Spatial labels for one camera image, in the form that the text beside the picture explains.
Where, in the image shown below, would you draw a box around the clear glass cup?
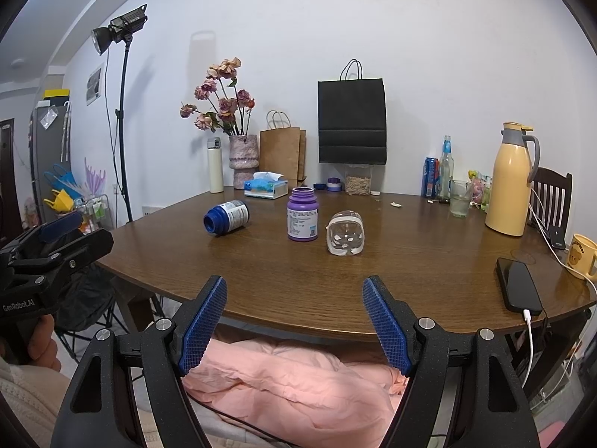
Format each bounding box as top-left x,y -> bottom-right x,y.
326,209 -> 365,257

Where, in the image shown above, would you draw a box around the person's left hand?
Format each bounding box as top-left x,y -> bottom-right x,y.
1,314 -> 62,372

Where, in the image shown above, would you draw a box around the black smartphone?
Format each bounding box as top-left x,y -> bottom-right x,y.
496,258 -> 543,317

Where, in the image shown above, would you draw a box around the grey refrigerator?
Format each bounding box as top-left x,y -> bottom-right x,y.
28,96 -> 71,224

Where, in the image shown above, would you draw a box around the yellow mug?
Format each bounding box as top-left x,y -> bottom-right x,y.
566,234 -> 597,281

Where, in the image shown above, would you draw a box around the pink blanket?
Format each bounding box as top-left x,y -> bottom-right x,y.
183,325 -> 408,447

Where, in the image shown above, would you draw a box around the blue lying bottle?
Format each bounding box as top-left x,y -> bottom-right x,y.
203,199 -> 250,236

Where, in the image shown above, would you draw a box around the white thermos bottle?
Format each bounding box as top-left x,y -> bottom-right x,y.
207,137 -> 224,193

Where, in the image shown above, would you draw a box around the clear drinking glass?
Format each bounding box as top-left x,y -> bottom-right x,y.
449,180 -> 472,218

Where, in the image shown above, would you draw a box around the dark wooden chair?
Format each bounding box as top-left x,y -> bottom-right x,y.
527,167 -> 573,251

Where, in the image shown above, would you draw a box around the snack packets pile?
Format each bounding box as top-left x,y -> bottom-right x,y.
468,170 -> 493,211

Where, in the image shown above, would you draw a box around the pink speckled vase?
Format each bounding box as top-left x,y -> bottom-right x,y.
229,134 -> 259,190

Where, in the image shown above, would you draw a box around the dried pink flowers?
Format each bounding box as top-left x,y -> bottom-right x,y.
179,57 -> 256,137

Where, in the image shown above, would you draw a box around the blue tissue box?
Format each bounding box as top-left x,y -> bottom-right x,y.
244,172 -> 288,200

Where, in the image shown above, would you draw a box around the studio light on stand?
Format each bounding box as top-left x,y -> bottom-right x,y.
91,4 -> 148,223

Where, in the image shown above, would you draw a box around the yellow thermos jug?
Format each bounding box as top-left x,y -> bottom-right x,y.
486,121 -> 540,237

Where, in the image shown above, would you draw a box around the blue soda can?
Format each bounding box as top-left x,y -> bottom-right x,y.
421,157 -> 439,199

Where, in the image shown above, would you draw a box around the clear glass bottle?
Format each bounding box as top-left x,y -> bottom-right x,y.
437,134 -> 454,203

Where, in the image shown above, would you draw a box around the brown paper bag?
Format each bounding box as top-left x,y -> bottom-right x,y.
259,109 -> 307,188

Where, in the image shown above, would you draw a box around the clear jar of grains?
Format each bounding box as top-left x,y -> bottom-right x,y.
344,164 -> 373,196

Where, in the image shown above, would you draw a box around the purple open bottle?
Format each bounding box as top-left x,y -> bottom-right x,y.
286,186 -> 319,242

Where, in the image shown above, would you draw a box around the small purple lid jar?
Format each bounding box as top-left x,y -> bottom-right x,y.
327,177 -> 342,192

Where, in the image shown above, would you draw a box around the black paper bag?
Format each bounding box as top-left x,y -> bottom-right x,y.
318,59 -> 388,166

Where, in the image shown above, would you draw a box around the white charging cable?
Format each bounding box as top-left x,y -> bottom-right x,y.
519,186 -> 597,391

